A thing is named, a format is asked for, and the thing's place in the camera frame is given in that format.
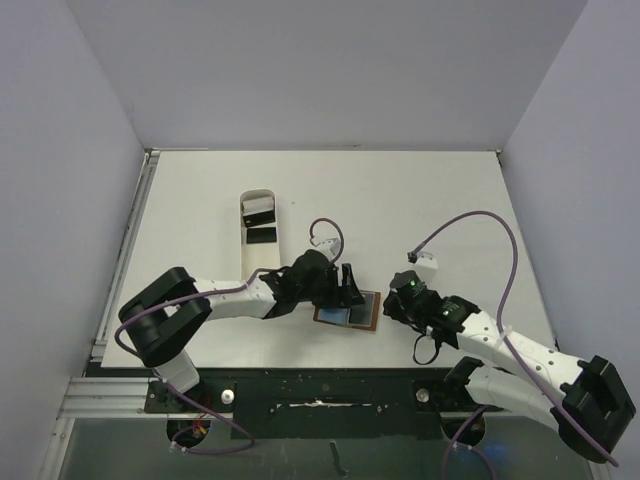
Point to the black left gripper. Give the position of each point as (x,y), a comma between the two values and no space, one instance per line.
(347,292)

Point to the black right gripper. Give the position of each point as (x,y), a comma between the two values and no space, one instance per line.
(396,308)

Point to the brown leather card holder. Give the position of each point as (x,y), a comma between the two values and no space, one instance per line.
(339,317)

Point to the black credit card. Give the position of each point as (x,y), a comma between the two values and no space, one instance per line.
(361,316)

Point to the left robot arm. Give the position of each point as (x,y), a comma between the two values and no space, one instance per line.
(159,322)

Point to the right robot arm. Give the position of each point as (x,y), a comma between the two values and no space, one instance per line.
(584,401)

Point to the black card in tray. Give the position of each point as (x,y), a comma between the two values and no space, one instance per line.
(261,235)

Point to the black card upper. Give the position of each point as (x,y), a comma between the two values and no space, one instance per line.
(260,218)

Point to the white card stack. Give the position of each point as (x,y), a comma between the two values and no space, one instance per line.
(258,205)

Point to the white oblong tray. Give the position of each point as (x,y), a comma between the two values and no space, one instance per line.
(254,256)

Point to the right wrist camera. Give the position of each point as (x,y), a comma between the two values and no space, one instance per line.
(424,264)

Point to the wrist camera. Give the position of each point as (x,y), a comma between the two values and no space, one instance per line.
(424,264)
(331,248)

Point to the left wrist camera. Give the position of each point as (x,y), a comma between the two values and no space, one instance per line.
(331,248)

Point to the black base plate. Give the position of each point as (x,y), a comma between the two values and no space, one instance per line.
(313,404)

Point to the aluminium rail frame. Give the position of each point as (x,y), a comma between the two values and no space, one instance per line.
(90,396)

